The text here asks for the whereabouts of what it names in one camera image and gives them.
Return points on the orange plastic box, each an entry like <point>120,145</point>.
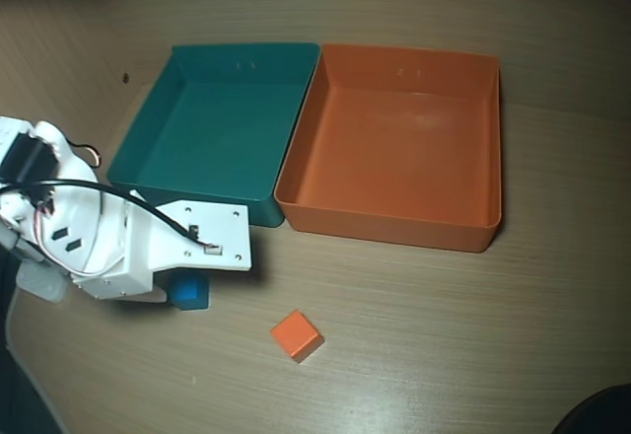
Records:
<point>394,158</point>

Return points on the blue cube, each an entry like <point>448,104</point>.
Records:
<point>189,293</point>

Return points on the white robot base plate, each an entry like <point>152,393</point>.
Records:
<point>42,286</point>

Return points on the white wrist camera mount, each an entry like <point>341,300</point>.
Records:
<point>217,227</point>

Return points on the orange cube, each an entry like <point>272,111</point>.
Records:
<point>296,335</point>

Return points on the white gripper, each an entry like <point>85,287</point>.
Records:
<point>129,268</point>

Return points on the teal plastic box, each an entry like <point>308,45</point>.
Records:
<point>212,133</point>

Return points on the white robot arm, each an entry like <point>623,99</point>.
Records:
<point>74,173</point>

